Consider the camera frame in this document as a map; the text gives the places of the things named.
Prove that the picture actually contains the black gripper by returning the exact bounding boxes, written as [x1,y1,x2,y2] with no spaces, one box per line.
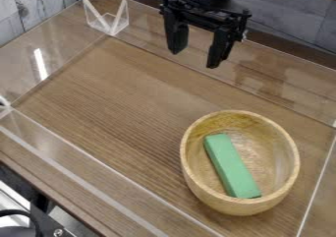
[160,0,252,69]

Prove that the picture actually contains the wooden bowl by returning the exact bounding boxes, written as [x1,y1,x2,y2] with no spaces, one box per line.
[180,110,300,216]

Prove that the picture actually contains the green rectangular block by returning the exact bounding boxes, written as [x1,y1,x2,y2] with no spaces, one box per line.
[204,134,261,199]

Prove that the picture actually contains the clear acrylic corner bracket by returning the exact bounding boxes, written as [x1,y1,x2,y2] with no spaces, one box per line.
[83,0,128,36]

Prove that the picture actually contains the clear acrylic enclosure walls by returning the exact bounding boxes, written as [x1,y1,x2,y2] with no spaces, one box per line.
[0,1,336,237]

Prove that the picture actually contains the black metal mount bracket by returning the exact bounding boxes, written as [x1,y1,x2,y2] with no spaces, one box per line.
[29,196,76,237]

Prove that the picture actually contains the black cable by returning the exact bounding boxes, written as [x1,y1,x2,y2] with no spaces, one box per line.
[0,208,43,237]

